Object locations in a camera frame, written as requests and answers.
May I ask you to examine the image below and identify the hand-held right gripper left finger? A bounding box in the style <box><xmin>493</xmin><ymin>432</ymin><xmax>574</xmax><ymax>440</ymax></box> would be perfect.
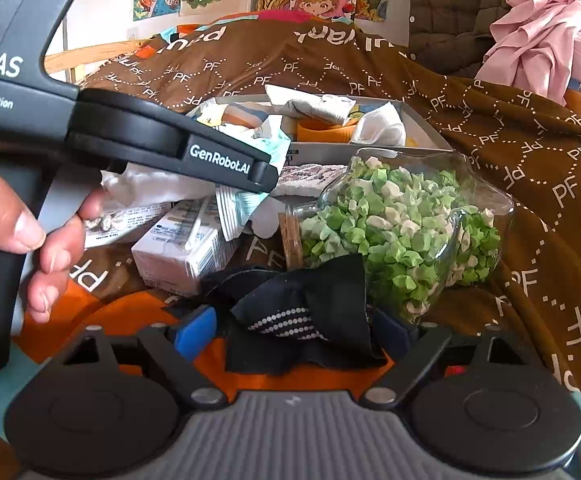
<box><xmin>53</xmin><ymin>305</ymin><xmax>228</xmax><ymax>408</ymax></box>

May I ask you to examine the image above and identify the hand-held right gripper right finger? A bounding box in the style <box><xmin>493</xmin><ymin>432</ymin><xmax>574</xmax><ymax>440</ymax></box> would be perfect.
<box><xmin>360</xmin><ymin>309</ymin><xmax>540</xmax><ymax>408</ymax></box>

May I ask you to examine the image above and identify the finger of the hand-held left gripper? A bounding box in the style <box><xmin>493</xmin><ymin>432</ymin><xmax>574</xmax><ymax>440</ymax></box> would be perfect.
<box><xmin>180</xmin><ymin>129</ymin><xmax>278</xmax><ymax>196</ymax></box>

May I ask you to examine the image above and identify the teal and white sachet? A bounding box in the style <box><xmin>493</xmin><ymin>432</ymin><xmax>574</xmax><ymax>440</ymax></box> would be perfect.
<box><xmin>215</xmin><ymin>180</ymin><xmax>271</xmax><ymax>242</ymax></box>

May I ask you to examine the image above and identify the pastel striped towel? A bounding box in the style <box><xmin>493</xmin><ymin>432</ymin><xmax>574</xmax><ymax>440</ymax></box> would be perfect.
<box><xmin>220</xmin><ymin>101</ymin><xmax>284</xmax><ymax>133</ymax></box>

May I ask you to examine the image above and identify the white plastic bag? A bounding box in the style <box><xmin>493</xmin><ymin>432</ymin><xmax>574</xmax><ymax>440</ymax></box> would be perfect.
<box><xmin>99</xmin><ymin>162</ymin><xmax>231</xmax><ymax>207</ymax></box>

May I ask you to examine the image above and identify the black dotted sock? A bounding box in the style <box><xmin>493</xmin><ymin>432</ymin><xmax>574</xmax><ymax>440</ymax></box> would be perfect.
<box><xmin>203</xmin><ymin>254</ymin><xmax>387</xmax><ymax>376</ymax></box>

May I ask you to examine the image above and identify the white printed packet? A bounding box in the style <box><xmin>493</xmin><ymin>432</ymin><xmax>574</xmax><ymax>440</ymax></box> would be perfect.
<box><xmin>264</xmin><ymin>84</ymin><xmax>357</xmax><ymax>126</ymax></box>

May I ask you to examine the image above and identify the grey cartoon-print box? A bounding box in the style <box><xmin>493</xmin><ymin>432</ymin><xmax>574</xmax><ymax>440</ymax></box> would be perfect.
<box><xmin>190</xmin><ymin>92</ymin><xmax>455</xmax><ymax>161</ymax></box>

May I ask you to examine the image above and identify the white tissue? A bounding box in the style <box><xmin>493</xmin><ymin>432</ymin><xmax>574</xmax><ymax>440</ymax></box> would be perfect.
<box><xmin>353</xmin><ymin>101</ymin><xmax>407</xmax><ymax>147</ymax></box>

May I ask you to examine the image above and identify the person's left hand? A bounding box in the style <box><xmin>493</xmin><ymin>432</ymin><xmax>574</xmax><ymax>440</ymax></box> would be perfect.
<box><xmin>0</xmin><ymin>164</ymin><xmax>108</xmax><ymax>325</ymax></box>

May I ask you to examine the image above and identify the white carton box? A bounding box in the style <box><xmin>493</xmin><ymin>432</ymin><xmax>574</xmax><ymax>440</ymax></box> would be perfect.
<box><xmin>131</xmin><ymin>200</ymin><xmax>240</xmax><ymax>297</ymax></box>

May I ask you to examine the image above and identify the grey patterned packet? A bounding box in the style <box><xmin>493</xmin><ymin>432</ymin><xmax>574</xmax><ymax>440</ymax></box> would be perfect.
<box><xmin>274</xmin><ymin>162</ymin><xmax>345</xmax><ymax>197</ymax></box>

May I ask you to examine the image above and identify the red and white medicine box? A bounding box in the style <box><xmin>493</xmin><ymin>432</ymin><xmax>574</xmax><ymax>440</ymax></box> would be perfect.
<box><xmin>84</xmin><ymin>202</ymin><xmax>176</xmax><ymax>250</ymax></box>

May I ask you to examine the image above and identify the glass jar of green paper stars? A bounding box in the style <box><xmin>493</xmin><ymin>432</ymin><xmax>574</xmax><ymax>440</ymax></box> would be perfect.
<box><xmin>278</xmin><ymin>147</ymin><xmax>517</xmax><ymax>326</ymax></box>

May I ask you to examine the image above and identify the brown printed duvet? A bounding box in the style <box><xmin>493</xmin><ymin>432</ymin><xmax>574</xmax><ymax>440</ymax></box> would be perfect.
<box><xmin>0</xmin><ymin>7</ymin><xmax>581</xmax><ymax>480</ymax></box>

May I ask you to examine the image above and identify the brown quilted jacket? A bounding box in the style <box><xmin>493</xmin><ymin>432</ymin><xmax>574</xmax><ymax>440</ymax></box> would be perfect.
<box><xmin>407</xmin><ymin>0</ymin><xmax>526</xmax><ymax>68</ymax></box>

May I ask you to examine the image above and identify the pink garment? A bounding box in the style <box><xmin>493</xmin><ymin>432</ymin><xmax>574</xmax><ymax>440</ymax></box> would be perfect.
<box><xmin>475</xmin><ymin>0</ymin><xmax>581</xmax><ymax>106</ymax></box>

